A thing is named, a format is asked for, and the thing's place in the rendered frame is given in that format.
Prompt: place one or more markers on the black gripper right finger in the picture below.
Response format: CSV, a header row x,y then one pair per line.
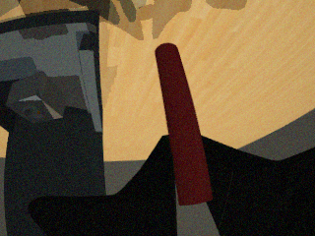
x,y
249,191

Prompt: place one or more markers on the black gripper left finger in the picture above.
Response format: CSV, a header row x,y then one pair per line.
x,y
146,206

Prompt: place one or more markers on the dark red peg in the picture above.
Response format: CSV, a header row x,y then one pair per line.
x,y
191,172

